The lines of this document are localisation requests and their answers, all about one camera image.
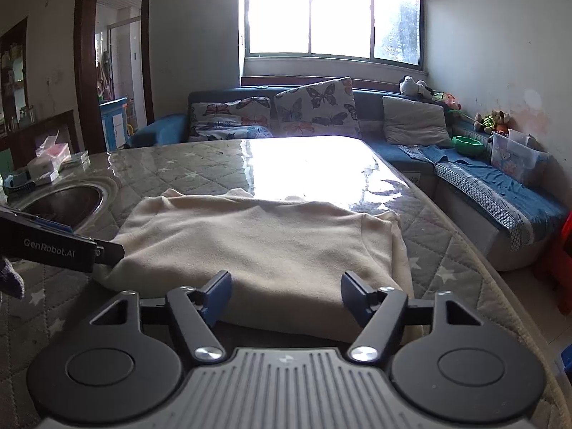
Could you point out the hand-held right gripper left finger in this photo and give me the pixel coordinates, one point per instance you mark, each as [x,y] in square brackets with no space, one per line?
[218,297]

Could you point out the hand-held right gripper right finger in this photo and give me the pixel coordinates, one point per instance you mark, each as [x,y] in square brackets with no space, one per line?
[353,297]

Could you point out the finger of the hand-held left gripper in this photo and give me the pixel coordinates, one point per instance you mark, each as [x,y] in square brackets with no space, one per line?
[109,253]

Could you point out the cream knit garment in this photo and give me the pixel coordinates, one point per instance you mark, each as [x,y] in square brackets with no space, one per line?
[259,245]

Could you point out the person's left hand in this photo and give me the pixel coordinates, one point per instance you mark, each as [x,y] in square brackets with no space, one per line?
[10,279]

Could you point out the round black induction cooktop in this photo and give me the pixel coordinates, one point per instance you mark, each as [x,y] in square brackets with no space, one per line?
[67,205]

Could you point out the white cardboard box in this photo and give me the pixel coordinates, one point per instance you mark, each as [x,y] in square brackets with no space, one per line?
[42,173]

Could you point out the pink tissue pack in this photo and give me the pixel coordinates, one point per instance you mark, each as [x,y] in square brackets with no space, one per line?
[51,149]

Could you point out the dark wooden chair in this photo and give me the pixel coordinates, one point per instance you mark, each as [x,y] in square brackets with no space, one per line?
[53,127]

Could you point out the small blue cabinet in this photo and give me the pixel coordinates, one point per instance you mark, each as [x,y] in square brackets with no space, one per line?
[114,120]

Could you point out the blue corner sofa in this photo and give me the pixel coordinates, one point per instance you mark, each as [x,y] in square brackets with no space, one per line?
[165,132]

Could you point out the wooden shelf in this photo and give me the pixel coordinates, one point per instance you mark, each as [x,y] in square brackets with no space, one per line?
[15,80]

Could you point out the blue sofa blanket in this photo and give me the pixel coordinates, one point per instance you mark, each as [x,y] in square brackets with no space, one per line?
[505,192]

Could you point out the grey pillow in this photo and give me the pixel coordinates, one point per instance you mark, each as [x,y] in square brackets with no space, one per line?
[415,120]

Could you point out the green bowl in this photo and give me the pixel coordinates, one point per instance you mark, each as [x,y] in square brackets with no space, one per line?
[468,145]

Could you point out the large butterfly print pillow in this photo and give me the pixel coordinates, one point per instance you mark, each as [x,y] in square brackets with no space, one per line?
[319,107]

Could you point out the red plastic stool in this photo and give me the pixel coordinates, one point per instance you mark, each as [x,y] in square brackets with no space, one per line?
[556,259]

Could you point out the clear plastic storage box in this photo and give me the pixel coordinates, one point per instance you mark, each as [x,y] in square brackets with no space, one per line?
[518,156]

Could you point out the colourful plush toy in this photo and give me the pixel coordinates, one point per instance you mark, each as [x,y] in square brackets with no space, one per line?
[446,100]

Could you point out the panda plush toy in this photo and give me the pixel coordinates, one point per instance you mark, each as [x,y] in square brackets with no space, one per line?
[413,87]

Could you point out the brown and green plush toys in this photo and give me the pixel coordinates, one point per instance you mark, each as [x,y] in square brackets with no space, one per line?
[491,121]

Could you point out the window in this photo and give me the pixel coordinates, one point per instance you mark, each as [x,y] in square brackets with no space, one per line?
[330,13]

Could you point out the dark wooden door frame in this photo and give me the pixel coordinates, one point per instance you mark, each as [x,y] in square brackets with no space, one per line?
[85,76]

